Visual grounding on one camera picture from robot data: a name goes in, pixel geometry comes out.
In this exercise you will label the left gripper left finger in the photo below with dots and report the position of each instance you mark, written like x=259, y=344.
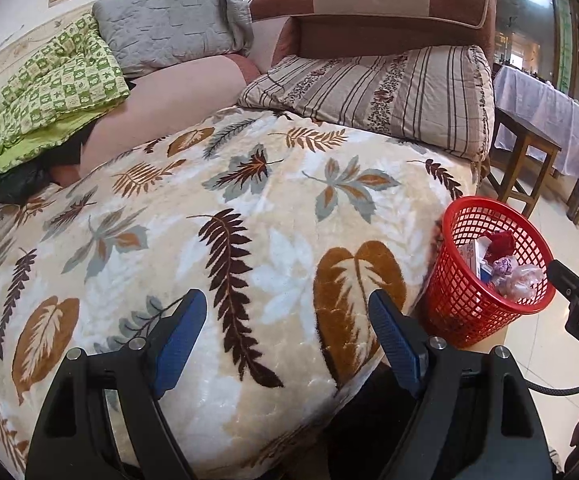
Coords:
x=74, y=439

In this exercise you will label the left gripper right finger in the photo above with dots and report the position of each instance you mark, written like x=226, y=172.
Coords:
x=473, y=416

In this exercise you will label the red mesh trash basket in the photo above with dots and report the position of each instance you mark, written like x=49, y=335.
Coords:
x=457, y=306

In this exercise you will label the trash pile in basket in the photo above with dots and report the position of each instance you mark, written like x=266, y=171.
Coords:
x=492, y=258

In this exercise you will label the wooden stool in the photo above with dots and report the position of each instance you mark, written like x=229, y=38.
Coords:
x=527, y=136

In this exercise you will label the table with lilac cloth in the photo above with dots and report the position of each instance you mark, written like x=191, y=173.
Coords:
x=552, y=112

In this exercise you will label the black jacket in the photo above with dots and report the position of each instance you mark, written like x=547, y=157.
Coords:
x=4, y=189

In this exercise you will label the striped floral pillow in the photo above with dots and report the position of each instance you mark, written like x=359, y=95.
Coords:
x=438, y=96

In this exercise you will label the leaf pattern fleece blanket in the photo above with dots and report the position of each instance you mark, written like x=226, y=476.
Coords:
x=285, y=225

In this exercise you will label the pink quilted bolster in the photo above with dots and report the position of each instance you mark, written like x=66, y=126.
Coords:
x=164, y=102

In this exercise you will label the green checkered quilt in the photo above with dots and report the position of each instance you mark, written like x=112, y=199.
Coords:
x=71, y=81

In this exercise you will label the brown padded headboard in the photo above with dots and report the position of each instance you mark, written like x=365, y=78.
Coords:
x=347, y=28

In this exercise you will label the grey quilted pillow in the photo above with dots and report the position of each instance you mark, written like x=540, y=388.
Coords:
x=148, y=35

